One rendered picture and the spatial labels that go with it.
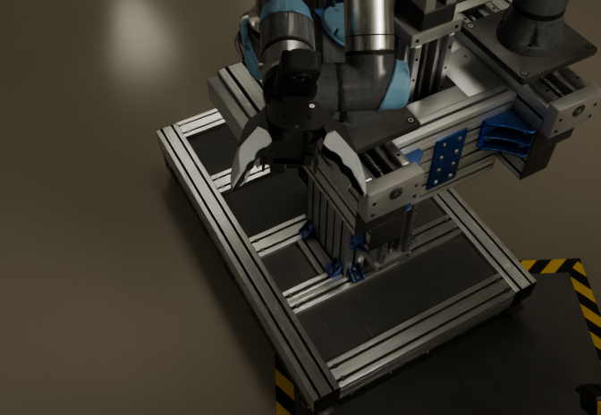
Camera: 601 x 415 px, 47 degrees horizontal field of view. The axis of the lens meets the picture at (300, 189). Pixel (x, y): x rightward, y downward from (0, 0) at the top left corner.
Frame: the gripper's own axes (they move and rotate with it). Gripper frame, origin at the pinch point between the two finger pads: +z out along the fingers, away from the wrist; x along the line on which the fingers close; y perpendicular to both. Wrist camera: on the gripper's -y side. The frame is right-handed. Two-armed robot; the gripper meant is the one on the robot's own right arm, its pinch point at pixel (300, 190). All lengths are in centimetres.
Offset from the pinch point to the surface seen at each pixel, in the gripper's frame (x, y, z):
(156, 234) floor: 28, 164, -110
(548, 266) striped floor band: -118, 143, -87
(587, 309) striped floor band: -127, 142, -68
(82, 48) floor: 72, 170, -225
